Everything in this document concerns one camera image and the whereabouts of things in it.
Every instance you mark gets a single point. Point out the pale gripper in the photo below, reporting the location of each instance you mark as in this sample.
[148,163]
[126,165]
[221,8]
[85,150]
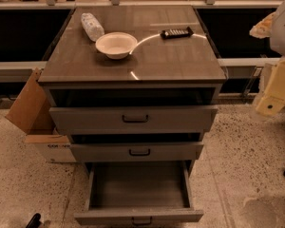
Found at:
[284,32]

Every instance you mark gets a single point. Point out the grey bottom drawer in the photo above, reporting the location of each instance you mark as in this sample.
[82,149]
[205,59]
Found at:
[138,194]

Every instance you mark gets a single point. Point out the grey drawer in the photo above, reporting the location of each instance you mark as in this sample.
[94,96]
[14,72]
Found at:
[138,194]
[136,152]
[133,120]

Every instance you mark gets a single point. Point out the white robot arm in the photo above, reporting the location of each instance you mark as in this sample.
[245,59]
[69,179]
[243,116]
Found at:
[277,38]

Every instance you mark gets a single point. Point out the grey top drawer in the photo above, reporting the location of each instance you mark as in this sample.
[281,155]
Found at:
[133,120]

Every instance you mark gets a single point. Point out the grey three-drawer cabinet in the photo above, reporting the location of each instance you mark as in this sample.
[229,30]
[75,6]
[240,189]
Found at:
[158,72]

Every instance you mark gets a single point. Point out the grey middle drawer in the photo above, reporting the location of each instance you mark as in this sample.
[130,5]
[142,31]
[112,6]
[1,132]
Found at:
[136,152]

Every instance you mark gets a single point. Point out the black remote control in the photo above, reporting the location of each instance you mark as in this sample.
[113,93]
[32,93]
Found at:
[174,33]

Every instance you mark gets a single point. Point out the white paper bowl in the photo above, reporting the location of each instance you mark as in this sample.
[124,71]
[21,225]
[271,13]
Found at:
[116,45]

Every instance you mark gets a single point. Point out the open cardboard box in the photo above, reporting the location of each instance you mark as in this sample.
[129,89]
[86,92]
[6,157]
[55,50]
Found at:
[30,113]

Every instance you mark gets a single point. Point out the black caster bottom left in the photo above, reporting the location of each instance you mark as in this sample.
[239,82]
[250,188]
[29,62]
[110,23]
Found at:
[35,221]

